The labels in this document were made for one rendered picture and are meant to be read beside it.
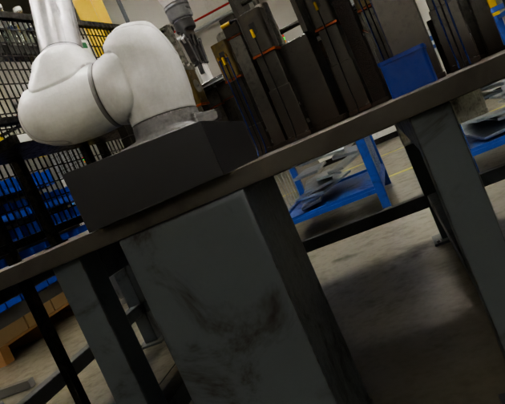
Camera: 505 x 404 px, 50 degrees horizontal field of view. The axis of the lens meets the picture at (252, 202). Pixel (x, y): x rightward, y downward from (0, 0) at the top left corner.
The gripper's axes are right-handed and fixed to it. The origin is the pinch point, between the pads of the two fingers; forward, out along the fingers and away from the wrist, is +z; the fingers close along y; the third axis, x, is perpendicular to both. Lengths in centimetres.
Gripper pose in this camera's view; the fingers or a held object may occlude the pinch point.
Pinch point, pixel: (205, 74)
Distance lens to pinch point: 198.5
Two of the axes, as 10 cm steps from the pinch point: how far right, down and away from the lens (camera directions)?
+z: 4.0, 9.1, 0.8
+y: 3.5, -2.3, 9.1
